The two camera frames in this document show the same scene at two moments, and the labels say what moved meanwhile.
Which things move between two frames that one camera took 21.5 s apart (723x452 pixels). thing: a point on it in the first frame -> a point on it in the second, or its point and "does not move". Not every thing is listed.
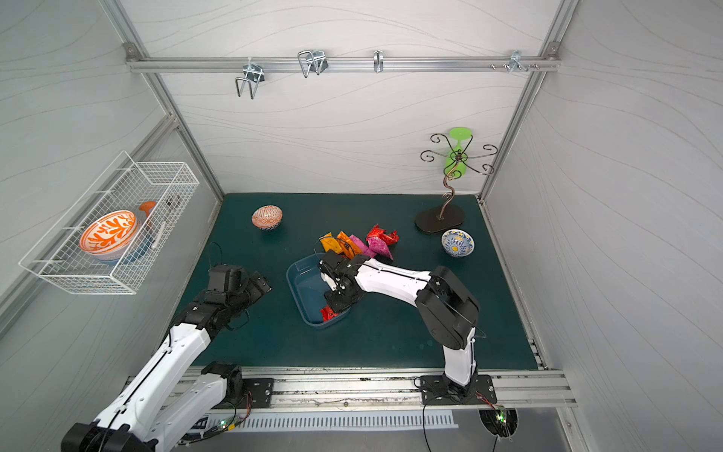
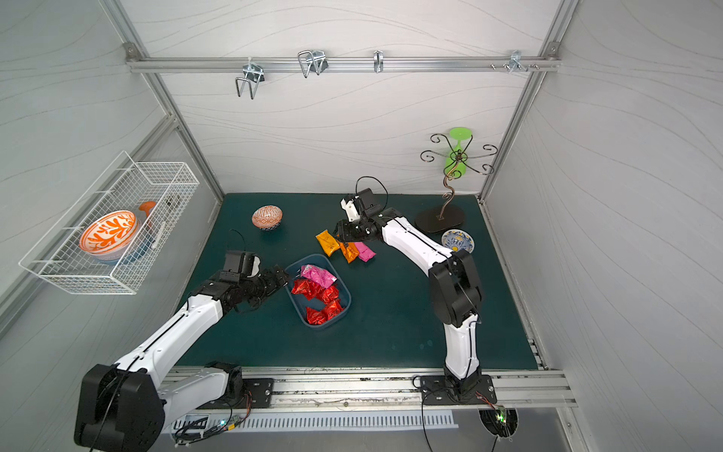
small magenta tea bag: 365,250 does not move
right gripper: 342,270 -> 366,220
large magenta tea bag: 379,247 -> 318,276
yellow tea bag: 329,242 does not move
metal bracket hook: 516,61 does not move
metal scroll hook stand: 431,219 does not move
